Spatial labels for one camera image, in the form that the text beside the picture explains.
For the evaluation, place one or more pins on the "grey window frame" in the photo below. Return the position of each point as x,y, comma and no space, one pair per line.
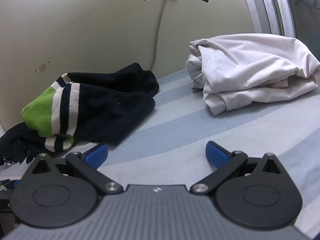
265,5

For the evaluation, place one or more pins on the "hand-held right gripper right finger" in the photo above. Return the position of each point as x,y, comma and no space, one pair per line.
216,153

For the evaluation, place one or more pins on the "white folded garment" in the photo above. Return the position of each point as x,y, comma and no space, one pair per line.
250,67

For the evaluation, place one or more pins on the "navy green white striped sweater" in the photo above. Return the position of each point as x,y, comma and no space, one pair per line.
112,105

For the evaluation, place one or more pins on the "patterned window pane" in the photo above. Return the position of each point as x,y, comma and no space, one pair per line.
305,5

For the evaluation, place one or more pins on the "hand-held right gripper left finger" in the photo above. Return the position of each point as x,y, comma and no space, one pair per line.
96,155

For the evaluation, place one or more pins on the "small white wall sticker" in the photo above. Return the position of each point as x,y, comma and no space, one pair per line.
43,67

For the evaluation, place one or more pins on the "dark navy patterned garment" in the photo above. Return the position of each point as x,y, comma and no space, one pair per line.
15,142

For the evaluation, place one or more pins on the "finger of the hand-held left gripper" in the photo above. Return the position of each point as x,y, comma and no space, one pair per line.
15,183

